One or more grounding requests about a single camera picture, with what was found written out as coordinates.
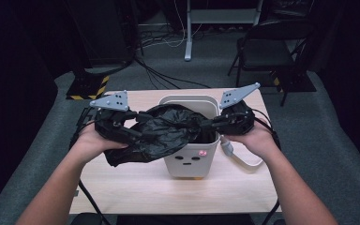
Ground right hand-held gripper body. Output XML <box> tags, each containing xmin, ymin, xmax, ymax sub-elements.
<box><xmin>219</xmin><ymin>82</ymin><xmax>262</xmax><ymax>136</ymax></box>

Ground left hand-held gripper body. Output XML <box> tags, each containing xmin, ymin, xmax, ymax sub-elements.
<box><xmin>89</xmin><ymin>90</ymin><xmax>137</xmax><ymax>142</ymax></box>

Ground black plastic trash bag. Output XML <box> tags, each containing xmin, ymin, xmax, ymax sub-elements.
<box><xmin>103</xmin><ymin>103</ymin><xmax>220</xmax><ymax>168</ymax></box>

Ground cream bin rim ring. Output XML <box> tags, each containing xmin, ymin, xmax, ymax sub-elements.
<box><xmin>229</xmin><ymin>150</ymin><xmax>265</xmax><ymax>172</ymax></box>

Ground cream trash bin with face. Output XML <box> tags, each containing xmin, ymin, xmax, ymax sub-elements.
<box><xmin>157</xmin><ymin>94</ymin><xmax>234</xmax><ymax>181</ymax></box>

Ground person's left hand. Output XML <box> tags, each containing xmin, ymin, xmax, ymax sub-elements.
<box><xmin>74</xmin><ymin>123</ymin><xmax>129</xmax><ymax>162</ymax></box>

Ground person's right hand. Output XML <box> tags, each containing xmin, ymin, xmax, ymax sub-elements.
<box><xmin>223</xmin><ymin>117</ymin><xmax>278</xmax><ymax>161</ymax></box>

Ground black yellow striped stand base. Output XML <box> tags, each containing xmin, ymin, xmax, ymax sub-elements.
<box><xmin>66</xmin><ymin>74</ymin><xmax>111</xmax><ymax>101</ymax></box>
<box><xmin>270</xmin><ymin>69</ymin><xmax>318</xmax><ymax>94</ymax></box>

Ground black folding chair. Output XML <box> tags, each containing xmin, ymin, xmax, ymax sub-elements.
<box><xmin>228</xmin><ymin>19</ymin><xmax>314</xmax><ymax>107</ymax></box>

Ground dark cabinet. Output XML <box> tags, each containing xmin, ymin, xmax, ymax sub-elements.
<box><xmin>65</xmin><ymin>0</ymin><xmax>140</xmax><ymax>69</ymax></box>

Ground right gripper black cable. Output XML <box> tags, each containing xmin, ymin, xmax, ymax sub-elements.
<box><xmin>251</xmin><ymin>108</ymin><xmax>283</xmax><ymax>225</ymax></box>

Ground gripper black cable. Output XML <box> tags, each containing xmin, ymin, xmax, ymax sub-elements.
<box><xmin>69</xmin><ymin>106</ymin><xmax>113</xmax><ymax>225</ymax></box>
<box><xmin>251</xmin><ymin>108</ymin><xmax>283</xmax><ymax>225</ymax></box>

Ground black floor cables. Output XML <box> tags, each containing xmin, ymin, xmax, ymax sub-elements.
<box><xmin>133</xmin><ymin>55</ymin><xmax>212</xmax><ymax>90</ymax></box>

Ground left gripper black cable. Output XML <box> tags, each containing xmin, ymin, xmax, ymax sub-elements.
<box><xmin>69</xmin><ymin>106</ymin><xmax>113</xmax><ymax>225</ymax></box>

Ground white floor cables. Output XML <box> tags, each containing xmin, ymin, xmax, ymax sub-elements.
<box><xmin>137</xmin><ymin>0</ymin><xmax>203</xmax><ymax>49</ymax></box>

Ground white metal stand frame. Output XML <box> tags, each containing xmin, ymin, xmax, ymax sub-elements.
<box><xmin>184</xmin><ymin>0</ymin><xmax>264</xmax><ymax>62</ymax></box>

